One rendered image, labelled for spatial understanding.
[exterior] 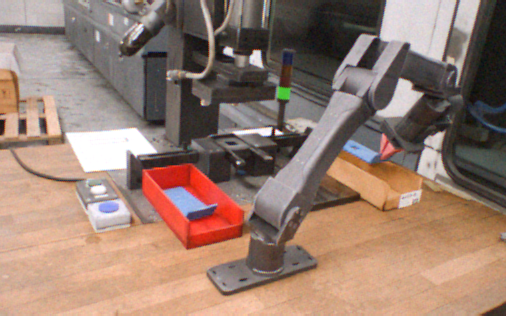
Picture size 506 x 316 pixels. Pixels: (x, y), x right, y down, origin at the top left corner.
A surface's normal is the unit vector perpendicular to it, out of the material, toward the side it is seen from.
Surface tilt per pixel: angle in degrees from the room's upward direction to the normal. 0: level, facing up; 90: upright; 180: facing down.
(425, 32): 90
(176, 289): 0
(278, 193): 49
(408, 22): 90
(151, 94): 90
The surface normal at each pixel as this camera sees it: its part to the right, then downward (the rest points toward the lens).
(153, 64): 0.47, 0.37
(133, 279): 0.10, -0.93
